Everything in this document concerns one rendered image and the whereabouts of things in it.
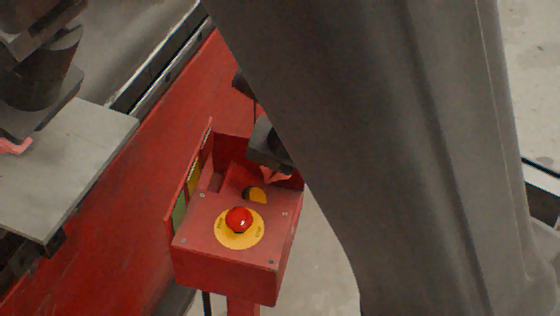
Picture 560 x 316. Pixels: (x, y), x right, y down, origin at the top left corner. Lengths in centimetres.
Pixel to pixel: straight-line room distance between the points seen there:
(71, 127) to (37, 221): 13
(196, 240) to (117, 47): 35
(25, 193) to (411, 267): 54
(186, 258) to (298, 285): 86
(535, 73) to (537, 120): 26
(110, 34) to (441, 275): 91
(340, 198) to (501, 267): 6
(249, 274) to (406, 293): 67
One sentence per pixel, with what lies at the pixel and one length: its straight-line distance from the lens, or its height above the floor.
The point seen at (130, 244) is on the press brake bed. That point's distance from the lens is 115.
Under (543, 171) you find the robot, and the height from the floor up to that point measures 104.
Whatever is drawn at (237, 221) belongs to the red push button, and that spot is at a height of 81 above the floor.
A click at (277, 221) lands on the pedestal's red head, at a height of 78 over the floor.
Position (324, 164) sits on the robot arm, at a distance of 15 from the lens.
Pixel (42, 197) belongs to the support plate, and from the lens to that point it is 66.
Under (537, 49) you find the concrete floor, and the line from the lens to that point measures 262.
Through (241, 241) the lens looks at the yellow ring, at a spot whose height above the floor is 78.
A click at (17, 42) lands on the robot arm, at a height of 124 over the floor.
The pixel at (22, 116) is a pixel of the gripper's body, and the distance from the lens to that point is 60.
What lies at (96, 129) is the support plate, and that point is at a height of 100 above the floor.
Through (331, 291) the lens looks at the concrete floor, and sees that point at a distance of 171.
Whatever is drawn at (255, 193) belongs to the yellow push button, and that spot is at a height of 73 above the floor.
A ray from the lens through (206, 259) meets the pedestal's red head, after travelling 86.
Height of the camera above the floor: 151
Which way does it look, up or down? 50 degrees down
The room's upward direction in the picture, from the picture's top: 3 degrees clockwise
